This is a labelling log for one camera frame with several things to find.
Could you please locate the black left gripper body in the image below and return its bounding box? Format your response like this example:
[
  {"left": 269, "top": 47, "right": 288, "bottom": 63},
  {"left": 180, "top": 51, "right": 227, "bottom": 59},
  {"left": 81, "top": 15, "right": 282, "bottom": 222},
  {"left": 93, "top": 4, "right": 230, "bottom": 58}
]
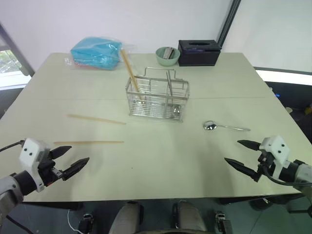
[{"left": 37, "top": 149, "right": 64, "bottom": 187}]

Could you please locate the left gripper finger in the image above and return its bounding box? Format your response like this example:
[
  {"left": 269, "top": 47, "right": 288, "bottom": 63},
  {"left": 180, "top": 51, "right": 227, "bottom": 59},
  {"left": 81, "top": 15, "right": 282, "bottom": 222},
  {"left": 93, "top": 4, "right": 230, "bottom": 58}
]
[
  {"left": 61, "top": 157, "right": 91, "bottom": 181},
  {"left": 50, "top": 145, "right": 73, "bottom": 161}
]

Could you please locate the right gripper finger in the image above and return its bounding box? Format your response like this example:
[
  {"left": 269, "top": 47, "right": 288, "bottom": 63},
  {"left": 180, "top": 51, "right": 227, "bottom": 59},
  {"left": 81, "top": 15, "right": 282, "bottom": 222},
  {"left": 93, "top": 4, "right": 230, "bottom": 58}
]
[
  {"left": 224, "top": 157, "right": 260, "bottom": 183},
  {"left": 237, "top": 139, "right": 261, "bottom": 152}
]

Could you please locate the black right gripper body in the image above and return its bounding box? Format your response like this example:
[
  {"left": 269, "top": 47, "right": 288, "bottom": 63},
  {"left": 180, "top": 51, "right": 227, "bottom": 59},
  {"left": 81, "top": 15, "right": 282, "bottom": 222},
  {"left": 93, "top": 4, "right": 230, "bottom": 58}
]
[{"left": 256, "top": 149, "right": 277, "bottom": 182}]

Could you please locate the wooden chopstick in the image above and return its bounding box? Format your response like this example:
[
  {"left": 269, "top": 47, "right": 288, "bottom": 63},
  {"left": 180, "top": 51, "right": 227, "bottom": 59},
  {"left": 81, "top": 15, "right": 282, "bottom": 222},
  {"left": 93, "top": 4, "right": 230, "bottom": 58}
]
[
  {"left": 123, "top": 49, "right": 142, "bottom": 100},
  {"left": 53, "top": 140, "right": 125, "bottom": 145},
  {"left": 67, "top": 114, "right": 127, "bottom": 126},
  {"left": 120, "top": 50, "right": 139, "bottom": 95}
]

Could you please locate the silver metal spoon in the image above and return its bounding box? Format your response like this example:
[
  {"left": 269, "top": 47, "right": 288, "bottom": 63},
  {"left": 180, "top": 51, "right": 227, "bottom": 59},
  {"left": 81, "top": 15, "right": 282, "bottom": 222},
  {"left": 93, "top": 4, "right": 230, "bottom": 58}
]
[
  {"left": 170, "top": 82, "right": 183, "bottom": 119},
  {"left": 202, "top": 120, "right": 252, "bottom": 133}
]

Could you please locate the dark equipment beside table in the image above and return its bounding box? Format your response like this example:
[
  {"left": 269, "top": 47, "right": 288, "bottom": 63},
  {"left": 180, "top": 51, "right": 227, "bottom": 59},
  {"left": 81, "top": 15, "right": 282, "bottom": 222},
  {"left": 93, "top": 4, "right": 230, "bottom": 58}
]
[{"left": 264, "top": 81, "right": 312, "bottom": 149}]

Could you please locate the grey left robot leg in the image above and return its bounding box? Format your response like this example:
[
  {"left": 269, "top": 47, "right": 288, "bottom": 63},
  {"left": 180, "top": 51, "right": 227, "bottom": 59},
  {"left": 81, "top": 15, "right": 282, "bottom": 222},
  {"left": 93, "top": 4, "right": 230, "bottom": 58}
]
[{"left": 108, "top": 200, "right": 145, "bottom": 234}]

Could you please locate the grey robot leg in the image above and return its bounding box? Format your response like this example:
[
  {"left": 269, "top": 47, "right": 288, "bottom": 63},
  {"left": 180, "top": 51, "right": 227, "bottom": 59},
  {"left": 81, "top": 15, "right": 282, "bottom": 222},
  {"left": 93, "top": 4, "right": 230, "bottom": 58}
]
[
  {"left": 108, "top": 200, "right": 145, "bottom": 234},
  {"left": 171, "top": 199, "right": 208, "bottom": 234}
]

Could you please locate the grey right robot leg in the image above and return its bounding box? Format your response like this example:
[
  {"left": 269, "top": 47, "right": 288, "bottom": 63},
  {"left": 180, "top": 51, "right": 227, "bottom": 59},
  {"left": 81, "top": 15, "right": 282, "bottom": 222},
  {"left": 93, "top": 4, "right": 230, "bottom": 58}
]
[{"left": 171, "top": 199, "right": 208, "bottom": 234}]

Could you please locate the black tissue box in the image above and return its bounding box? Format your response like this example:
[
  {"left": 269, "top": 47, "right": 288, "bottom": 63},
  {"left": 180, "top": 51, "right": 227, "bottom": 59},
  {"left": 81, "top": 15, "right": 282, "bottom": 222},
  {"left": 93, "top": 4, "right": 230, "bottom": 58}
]
[{"left": 177, "top": 39, "right": 221, "bottom": 67}]

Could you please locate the light green bowl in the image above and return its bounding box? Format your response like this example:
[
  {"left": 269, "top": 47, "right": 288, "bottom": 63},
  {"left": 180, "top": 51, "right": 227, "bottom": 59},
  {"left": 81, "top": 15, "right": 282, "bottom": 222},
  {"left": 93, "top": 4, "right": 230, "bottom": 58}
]
[{"left": 155, "top": 46, "right": 181, "bottom": 67}]

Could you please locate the silver metal object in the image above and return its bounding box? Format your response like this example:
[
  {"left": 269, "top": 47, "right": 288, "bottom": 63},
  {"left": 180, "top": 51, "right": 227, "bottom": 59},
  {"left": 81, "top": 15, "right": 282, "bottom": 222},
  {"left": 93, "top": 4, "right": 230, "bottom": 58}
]
[{"left": 162, "top": 47, "right": 176, "bottom": 60}]

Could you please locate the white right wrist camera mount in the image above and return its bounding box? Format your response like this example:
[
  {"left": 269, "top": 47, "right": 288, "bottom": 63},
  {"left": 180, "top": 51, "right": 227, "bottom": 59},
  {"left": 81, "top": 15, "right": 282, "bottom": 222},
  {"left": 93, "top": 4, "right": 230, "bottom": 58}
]
[{"left": 258, "top": 136, "right": 291, "bottom": 180}]

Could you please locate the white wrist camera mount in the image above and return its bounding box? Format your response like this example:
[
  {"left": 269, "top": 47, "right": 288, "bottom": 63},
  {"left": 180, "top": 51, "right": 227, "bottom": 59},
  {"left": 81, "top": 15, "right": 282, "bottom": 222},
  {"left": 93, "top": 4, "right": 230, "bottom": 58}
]
[
  {"left": 258, "top": 136, "right": 291, "bottom": 180},
  {"left": 19, "top": 137, "right": 51, "bottom": 193}
]

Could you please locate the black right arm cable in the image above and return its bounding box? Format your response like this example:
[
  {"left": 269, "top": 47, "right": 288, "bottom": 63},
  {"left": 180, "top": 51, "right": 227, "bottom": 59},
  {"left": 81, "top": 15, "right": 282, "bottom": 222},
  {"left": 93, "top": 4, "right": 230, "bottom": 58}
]
[{"left": 260, "top": 163, "right": 312, "bottom": 186}]

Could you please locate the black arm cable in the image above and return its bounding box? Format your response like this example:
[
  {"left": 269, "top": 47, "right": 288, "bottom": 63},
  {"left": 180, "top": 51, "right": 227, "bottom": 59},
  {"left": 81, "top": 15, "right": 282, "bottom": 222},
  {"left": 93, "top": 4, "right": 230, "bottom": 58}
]
[
  {"left": 0, "top": 139, "right": 26, "bottom": 153},
  {"left": 260, "top": 163, "right": 312, "bottom": 186}
]

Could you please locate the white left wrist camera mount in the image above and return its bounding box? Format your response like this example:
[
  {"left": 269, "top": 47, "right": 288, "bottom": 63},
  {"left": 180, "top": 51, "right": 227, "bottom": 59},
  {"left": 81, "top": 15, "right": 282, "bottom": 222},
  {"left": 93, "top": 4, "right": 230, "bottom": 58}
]
[{"left": 19, "top": 137, "right": 51, "bottom": 193}]

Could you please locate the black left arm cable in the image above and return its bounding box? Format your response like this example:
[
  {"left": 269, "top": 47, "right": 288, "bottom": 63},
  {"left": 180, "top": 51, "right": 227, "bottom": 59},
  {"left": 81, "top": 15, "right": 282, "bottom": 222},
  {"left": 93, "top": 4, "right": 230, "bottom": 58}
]
[{"left": 0, "top": 139, "right": 26, "bottom": 153}]

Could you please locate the white floor cable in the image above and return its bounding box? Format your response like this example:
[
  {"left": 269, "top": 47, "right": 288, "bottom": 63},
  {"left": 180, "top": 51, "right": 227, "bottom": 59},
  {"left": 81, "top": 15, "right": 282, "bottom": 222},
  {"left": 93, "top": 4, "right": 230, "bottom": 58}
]
[{"left": 67, "top": 209, "right": 81, "bottom": 233}]

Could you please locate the silver wire cutlery caddy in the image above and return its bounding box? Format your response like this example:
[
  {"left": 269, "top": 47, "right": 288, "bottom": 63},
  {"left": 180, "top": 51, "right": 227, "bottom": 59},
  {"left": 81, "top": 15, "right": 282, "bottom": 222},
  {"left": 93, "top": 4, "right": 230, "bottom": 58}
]
[{"left": 125, "top": 67, "right": 191, "bottom": 123}]

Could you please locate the grey window frame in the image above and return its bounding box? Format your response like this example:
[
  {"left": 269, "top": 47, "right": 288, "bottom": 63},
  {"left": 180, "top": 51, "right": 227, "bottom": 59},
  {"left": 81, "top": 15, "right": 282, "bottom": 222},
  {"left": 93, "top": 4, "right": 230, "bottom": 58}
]
[{"left": 0, "top": 22, "right": 36, "bottom": 78}]

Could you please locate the dark door frame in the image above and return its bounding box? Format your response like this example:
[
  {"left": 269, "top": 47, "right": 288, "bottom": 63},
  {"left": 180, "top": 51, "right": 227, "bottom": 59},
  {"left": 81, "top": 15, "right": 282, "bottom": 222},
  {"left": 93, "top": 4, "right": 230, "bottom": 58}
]
[{"left": 217, "top": 0, "right": 242, "bottom": 47}]

